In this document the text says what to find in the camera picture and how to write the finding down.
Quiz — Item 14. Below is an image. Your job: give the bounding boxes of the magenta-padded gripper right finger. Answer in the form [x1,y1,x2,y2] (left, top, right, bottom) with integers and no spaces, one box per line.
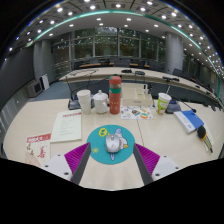
[132,143,183,186]

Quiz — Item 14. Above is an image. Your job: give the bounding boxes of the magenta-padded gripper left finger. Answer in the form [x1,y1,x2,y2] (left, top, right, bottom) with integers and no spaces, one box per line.
[41,142,92,185]

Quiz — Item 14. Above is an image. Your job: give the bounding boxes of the silver computer mouse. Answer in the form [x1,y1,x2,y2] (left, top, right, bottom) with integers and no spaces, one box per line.
[105,133,122,154]

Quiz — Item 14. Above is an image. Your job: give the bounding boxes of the round teal printed mouse pad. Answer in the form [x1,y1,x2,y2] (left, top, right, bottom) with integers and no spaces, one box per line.
[86,124,136,165]

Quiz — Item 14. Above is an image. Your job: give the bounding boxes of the white printed paper document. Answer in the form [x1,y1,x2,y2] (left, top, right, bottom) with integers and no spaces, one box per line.
[50,109,83,144]

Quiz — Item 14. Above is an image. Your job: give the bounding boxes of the red and white magazine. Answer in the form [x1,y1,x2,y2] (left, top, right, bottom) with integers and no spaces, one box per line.
[25,132,52,168]

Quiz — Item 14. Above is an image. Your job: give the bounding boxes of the colourful sticker sheet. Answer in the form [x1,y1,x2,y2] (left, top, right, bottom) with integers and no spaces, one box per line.
[120,105,155,121]

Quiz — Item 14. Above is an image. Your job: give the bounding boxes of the dark gooseneck conference microphone unit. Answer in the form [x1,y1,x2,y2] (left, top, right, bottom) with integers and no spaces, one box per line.
[165,98,198,115]
[64,69,99,111]

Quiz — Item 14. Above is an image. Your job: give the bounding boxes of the blue and white book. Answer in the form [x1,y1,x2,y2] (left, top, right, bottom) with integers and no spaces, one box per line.
[173,109,205,135]

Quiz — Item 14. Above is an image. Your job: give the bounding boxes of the green printed cup with straw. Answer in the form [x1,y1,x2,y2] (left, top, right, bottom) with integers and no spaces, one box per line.
[156,85,172,116]

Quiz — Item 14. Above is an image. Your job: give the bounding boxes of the stacked white paper cups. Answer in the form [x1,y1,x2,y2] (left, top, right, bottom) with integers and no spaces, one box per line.
[76,89,92,115]

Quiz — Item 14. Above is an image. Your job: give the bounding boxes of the white lidded ceramic mug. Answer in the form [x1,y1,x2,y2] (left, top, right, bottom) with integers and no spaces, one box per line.
[92,89,110,115]

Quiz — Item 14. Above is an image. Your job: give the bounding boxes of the white desk organizer box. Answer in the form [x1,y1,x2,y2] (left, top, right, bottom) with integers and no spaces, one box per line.
[121,83,154,108]

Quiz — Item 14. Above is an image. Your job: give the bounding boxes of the white notepad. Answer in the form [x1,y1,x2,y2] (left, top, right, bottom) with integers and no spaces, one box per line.
[199,121,215,153]

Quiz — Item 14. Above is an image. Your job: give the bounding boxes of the red drink bottle green band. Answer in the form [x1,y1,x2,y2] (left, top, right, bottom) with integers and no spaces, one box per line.
[108,75,123,115]

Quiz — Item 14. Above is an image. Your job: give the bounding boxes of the grey floor cabinet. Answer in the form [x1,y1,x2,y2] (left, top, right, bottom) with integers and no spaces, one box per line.
[26,79,44,99]

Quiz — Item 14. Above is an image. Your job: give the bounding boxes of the white floor panel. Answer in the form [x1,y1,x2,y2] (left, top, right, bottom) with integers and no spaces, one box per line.
[39,73,50,91]

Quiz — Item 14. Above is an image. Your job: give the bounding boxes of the dark office chairs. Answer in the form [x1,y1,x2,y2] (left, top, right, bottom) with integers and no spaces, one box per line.
[88,56,164,71]

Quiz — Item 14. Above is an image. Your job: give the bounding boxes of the ceiling spot lights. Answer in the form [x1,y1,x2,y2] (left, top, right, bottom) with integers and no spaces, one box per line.
[6,0,224,73]

